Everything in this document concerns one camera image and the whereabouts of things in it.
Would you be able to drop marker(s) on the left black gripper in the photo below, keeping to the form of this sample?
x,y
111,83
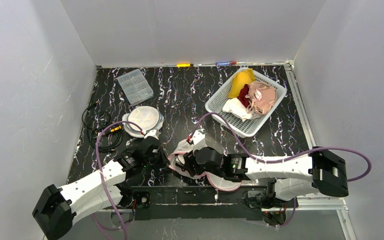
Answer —
x,y
160,156

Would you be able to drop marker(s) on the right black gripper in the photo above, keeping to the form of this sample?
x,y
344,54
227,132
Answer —
x,y
185,162

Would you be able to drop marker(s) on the white mesh bag pink zipper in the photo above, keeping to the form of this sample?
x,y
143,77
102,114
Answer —
x,y
176,163

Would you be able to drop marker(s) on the white mesh bag blue zipper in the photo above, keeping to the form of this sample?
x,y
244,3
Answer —
x,y
147,117

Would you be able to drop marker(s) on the white plastic basket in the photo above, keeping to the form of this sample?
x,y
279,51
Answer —
x,y
249,127

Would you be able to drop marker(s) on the red bra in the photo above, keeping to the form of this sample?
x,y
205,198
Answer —
x,y
242,97

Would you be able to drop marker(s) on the beige pink bra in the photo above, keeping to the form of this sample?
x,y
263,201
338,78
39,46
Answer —
x,y
261,98

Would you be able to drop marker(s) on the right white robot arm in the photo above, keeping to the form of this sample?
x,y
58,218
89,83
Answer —
x,y
319,171

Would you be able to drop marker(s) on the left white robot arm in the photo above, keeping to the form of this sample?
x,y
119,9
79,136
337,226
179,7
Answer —
x,y
59,208

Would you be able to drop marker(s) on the white bra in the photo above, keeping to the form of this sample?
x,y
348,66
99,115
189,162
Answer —
x,y
236,108

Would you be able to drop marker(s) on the yellow bra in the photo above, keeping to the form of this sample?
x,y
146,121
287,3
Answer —
x,y
240,79

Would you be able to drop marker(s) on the clear plastic organizer box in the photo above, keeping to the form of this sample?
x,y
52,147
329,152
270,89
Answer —
x,y
135,87

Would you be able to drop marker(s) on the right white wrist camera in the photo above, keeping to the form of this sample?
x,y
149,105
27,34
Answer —
x,y
197,140

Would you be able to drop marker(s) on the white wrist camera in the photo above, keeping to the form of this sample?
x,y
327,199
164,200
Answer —
x,y
153,133
197,140

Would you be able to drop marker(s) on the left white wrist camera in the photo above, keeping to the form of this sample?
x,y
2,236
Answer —
x,y
153,133

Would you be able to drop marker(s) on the black base frame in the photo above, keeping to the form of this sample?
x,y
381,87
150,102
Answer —
x,y
255,203

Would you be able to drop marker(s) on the yellow handled screwdriver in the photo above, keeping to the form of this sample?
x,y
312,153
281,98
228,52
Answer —
x,y
184,65

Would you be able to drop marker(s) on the blue red handled screwdriver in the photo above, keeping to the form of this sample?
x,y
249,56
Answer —
x,y
225,63

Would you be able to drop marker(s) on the aluminium side rail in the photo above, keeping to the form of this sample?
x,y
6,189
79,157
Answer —
x,y
317,202

